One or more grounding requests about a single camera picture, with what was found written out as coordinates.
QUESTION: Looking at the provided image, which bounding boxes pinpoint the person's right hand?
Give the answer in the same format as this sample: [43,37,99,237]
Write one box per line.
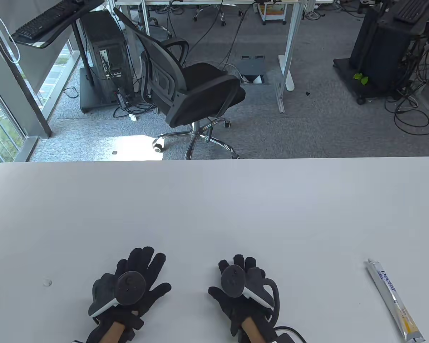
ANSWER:
[208,254,276,336]

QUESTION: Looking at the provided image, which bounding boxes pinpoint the person's left hand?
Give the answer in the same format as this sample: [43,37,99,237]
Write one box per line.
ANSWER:
[89,247,172,331]

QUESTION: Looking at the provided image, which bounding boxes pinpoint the person's right forearm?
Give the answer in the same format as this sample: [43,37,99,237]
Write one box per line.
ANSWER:
[241,317,268,343]

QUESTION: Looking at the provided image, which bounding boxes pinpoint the person's left forearm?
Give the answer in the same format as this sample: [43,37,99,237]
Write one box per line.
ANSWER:
[99,320,126,343]

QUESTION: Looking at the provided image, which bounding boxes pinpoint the black round glove tracker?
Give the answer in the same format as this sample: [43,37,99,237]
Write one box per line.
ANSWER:
[89,271,148,317]
[220,264,281,322]

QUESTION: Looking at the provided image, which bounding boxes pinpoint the silver ointment tube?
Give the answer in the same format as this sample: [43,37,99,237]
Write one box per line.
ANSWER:
[364,259,425,343]

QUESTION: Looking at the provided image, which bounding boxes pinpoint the black mesh office chair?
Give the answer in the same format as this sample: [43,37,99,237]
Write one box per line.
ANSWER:
[112,7,247,160]

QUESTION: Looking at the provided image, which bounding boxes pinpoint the open floor socket box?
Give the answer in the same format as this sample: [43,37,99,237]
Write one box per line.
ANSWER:
[235,55,269,85]

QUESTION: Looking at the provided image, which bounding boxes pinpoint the black computer tower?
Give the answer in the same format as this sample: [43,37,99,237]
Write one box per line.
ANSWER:
[80,10,135,103]

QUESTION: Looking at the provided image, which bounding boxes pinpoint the grey roller blind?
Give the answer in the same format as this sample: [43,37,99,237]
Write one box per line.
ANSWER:
[0,0,76,94]

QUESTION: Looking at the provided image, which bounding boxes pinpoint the chrome chair base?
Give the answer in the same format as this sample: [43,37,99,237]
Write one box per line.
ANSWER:
[192,0,245,27]

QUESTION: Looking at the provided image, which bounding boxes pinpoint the white rolling cart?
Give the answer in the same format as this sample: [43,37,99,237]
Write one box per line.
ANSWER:
[257,0,287,25]

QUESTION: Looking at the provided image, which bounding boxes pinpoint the black equipment cart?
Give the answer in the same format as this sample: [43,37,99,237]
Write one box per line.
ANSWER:
[332,0,429,105]

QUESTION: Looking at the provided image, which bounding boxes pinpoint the black keyboard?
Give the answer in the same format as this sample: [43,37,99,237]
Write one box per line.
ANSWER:
[10,0,105,40]

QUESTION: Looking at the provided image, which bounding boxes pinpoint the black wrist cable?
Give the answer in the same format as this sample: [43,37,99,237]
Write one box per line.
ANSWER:
[272,324,309,343]

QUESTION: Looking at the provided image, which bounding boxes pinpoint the white desk frame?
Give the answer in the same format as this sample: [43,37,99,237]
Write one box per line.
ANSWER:
[107,0,336,114]

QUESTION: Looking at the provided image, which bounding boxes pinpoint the bundle of black floor cables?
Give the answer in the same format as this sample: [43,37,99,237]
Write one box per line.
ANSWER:
[383,32,429,135]

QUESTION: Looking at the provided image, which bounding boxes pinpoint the white blind cord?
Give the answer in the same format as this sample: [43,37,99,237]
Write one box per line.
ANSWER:
[0,0,21,64]

